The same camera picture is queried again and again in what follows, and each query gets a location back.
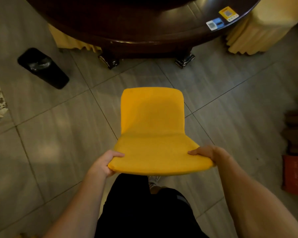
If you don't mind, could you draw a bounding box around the person's right forearm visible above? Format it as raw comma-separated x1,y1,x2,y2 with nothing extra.
215,150,298,238

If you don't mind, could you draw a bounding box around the black trash bin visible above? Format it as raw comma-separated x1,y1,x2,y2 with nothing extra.
17,48,70,90

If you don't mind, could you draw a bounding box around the person's left forearm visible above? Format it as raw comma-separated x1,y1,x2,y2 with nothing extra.
43,168,115,238

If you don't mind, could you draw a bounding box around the yellow fabric-covered chair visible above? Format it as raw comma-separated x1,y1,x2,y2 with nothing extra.
107,87,215,176

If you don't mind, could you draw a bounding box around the person's left hand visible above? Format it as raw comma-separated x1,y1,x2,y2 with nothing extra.
89,150,125,178

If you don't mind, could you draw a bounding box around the yellow covered chair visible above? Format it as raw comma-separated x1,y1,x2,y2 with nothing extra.
225,0,298,55
48,23,102,53

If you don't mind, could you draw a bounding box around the dark round wooden table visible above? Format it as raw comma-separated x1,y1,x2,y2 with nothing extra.
24,0,262,70

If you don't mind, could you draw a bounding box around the red paper bag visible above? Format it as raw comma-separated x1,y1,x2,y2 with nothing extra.
282,155,298,198

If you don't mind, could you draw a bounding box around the dark wooden furniture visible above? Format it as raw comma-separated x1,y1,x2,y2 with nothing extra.
281,92,298,156

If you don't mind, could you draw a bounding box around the blue and white card sticker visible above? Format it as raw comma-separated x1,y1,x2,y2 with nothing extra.
206,18,225,31

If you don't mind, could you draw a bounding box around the person's right hand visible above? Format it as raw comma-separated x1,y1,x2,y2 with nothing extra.
187,145,231,167

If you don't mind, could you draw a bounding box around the person's shoe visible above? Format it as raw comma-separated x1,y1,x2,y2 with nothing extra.
148,175,162,194

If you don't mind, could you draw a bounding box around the yellow card sticker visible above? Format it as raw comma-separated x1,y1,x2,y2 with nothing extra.
219,6,239,22

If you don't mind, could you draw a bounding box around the person's black clothing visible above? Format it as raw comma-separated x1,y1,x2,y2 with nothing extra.
94,173,210,238

